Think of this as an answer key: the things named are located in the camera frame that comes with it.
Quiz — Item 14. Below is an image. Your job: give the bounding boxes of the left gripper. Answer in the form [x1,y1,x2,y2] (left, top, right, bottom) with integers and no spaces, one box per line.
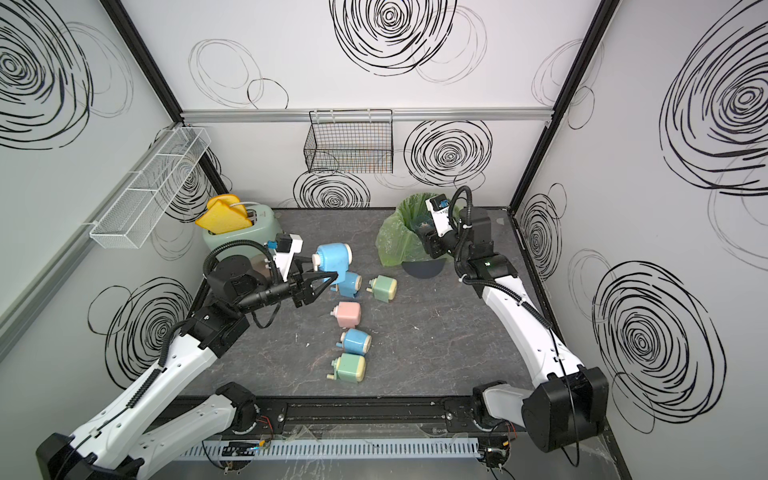
[237,257,336,318]

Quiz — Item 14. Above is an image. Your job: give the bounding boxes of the grey slotted cable duct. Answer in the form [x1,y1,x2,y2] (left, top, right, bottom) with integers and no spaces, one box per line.
[177,438,481,464]

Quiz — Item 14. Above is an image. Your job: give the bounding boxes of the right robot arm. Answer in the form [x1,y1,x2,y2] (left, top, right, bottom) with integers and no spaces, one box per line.
[417,186,609,452]

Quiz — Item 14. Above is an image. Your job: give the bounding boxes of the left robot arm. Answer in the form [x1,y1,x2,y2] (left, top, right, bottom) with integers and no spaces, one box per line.
[36,234,351,479]

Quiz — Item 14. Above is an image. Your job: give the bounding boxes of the bin with green bag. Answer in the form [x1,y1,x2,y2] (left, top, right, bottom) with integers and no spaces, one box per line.
[375,192,446,280]

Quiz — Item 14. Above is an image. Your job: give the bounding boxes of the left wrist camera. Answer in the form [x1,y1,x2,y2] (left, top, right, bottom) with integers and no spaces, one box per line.
[267,233,303,281]

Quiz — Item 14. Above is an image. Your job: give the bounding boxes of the green sharpener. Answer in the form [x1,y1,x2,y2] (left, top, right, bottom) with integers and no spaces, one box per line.
[326,353,366,384]
[367,275,398,303]

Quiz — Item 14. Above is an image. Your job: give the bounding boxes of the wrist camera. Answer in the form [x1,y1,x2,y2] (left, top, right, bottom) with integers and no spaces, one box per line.
[267,233,303,281]
[425,194,456,238]

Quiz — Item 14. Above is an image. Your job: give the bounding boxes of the yellow toy toast slice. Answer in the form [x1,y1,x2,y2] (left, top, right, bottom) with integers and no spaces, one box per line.
[195,194,252,235]

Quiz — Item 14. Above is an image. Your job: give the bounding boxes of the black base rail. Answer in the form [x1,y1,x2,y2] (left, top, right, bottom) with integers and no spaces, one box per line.
[155,392,607,436]

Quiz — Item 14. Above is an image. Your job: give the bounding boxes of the mint green toaster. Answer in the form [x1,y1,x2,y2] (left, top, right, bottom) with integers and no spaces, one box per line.
[199,201,284,251]

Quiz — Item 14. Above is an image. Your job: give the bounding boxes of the green sharpener bottom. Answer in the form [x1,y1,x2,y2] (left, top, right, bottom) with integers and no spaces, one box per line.
[326,353,366,384]

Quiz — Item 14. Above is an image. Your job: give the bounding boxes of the white wire shelf basket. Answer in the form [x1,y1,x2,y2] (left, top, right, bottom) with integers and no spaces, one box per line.
[89,126,211,249]

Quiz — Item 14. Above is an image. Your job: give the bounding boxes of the black wire basket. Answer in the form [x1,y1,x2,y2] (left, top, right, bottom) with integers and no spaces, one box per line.
[303,109,394,174]

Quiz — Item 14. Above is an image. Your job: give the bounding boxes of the blue sharpener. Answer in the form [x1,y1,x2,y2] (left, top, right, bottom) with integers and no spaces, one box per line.
[336,328,372,356]
[334,271,362,299]
[312,243,353,284]

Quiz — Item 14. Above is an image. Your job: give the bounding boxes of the pink pencil sharpener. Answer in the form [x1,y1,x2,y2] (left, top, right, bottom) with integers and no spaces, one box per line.
[331,301,362,329]

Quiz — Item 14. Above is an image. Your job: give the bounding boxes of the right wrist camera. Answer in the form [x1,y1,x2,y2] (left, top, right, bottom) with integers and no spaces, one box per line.
[425,194,456,238]

